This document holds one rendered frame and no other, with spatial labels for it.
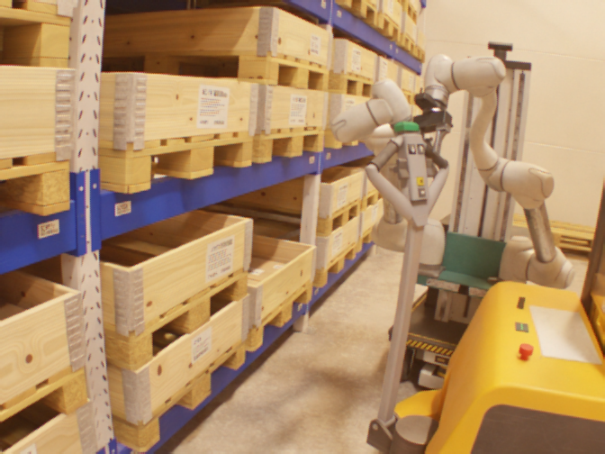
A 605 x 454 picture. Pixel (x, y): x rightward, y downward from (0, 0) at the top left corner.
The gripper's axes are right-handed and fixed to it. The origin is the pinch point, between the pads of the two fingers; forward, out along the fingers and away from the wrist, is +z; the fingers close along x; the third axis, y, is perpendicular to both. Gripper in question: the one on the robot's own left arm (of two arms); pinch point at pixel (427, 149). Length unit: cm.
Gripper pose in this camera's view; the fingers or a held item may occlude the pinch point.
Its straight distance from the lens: 167.7
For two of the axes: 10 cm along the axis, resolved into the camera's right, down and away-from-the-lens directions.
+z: -2.6, 9.2, -3.1
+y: 7.0, 4.0, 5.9
